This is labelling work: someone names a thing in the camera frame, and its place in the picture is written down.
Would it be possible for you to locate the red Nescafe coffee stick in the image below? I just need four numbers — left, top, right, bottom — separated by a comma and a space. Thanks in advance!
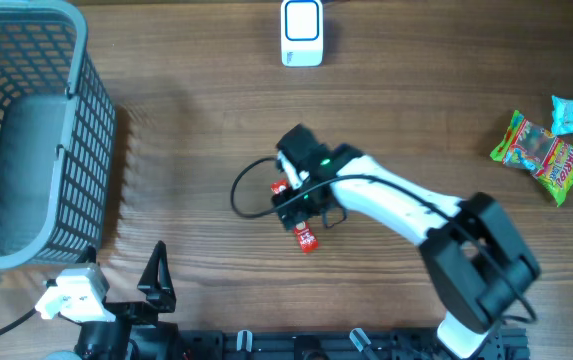
270, 179, 318, 254

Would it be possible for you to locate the Haribo gummy candy bag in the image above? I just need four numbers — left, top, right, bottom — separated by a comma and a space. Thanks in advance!
490, 110, 573, 206

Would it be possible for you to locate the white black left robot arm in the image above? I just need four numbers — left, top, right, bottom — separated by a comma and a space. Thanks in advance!
74, 241, 191, 360

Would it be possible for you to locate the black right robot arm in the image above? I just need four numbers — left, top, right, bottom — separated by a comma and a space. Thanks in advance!
272, 125, 541, 359

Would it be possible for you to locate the white barcode scanner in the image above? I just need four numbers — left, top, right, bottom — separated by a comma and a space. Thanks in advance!
280, 0, 324, 67

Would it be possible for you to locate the grey plastic shopping basket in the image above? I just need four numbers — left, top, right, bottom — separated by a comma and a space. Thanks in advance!
0, 1, 117, 269

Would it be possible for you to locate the black aluminium mounting rail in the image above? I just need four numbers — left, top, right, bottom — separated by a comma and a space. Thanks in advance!
175, 327, 530, 360

